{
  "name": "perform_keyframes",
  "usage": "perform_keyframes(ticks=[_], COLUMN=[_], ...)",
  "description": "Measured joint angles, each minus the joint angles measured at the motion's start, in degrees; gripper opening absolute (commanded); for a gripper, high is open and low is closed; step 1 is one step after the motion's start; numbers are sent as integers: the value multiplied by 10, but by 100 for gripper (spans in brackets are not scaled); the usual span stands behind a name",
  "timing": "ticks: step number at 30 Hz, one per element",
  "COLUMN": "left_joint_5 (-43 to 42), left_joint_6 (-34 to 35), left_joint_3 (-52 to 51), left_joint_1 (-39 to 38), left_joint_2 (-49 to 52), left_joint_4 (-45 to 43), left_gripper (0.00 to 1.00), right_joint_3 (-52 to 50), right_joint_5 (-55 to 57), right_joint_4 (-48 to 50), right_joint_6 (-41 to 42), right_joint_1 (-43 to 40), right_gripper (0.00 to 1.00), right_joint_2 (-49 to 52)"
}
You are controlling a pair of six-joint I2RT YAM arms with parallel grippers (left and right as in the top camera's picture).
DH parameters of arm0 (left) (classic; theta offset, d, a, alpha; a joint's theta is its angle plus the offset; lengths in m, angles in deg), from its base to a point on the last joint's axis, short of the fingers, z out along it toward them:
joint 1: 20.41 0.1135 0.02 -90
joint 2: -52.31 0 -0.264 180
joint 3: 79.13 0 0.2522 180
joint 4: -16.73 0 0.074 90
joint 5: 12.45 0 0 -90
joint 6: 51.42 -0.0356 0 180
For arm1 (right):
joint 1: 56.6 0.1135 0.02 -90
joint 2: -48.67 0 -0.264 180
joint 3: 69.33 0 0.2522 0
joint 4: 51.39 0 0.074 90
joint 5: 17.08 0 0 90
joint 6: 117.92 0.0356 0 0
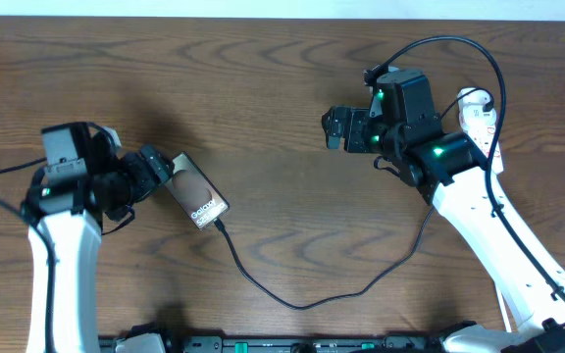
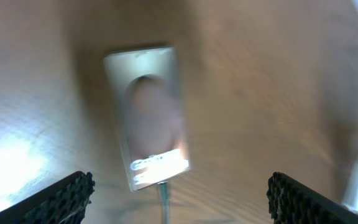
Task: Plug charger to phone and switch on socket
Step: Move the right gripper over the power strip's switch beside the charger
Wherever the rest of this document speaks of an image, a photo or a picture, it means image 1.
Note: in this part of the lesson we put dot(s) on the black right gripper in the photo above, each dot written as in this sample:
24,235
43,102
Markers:
357,119

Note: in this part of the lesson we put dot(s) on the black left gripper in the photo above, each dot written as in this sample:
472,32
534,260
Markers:
143,177

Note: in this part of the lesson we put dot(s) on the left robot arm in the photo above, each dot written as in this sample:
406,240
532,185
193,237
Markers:
84,180

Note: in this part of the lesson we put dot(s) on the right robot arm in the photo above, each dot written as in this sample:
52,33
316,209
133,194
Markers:
450,172

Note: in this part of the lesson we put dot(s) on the white power strip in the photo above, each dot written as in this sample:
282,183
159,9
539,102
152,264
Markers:
477,117

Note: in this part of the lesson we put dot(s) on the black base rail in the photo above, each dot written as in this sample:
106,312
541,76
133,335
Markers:
152,338

